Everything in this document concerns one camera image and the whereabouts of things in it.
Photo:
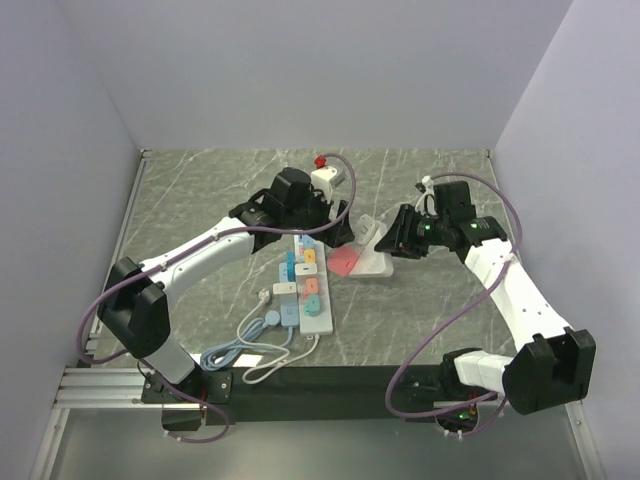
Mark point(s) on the white power strip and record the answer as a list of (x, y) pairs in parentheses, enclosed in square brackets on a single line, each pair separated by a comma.
[(322, 324)]

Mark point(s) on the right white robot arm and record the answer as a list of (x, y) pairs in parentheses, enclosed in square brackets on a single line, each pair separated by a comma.
[(553, 361)]

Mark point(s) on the blue power strip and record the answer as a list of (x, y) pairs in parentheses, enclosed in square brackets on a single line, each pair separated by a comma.
[(289, 309)]

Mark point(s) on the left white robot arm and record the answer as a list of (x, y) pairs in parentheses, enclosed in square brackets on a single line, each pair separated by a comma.
[(140, 296)]

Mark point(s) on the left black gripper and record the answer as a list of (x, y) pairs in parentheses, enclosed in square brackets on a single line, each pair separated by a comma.
[(340, 233)]

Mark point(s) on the pink square plug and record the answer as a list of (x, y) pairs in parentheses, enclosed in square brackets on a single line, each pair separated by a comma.
[(343, 260)]

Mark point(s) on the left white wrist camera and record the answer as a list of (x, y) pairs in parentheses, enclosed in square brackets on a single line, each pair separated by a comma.
[(326, 178)]

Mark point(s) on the yellow plug on strip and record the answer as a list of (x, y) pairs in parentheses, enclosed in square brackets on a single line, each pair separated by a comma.
[(309, 255)]

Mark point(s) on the blue plug on strip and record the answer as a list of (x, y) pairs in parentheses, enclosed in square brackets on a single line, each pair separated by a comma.
[(306, 242)]

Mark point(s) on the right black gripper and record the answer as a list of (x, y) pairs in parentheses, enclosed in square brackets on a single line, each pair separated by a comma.
[(396, 238)]

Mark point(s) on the white square plug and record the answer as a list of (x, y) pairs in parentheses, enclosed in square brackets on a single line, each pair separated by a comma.
[(365, 229)]

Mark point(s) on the aluminium frame rail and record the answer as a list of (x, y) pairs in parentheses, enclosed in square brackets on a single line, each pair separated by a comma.
[(101, 389)]

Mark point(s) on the teal plug on strip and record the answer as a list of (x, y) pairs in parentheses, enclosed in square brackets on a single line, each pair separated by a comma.
[(312, 306)]

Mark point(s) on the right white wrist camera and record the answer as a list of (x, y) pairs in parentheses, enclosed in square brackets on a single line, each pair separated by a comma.
[(427, 198)]

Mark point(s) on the white adapter on blue strip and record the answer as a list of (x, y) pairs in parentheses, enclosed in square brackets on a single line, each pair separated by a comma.
[(284, 288)]

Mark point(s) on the white triangular socket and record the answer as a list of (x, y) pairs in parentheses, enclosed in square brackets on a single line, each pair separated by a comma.
[(373, 264)]

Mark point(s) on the black base bar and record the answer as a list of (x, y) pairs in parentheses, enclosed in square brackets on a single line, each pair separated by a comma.
[(290, 394)]

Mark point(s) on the coral plug on strip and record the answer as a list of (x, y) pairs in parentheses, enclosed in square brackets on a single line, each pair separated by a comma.
[(311, 286)]

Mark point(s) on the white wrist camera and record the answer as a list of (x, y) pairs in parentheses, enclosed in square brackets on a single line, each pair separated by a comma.
[(427, 198), (326, 178)]

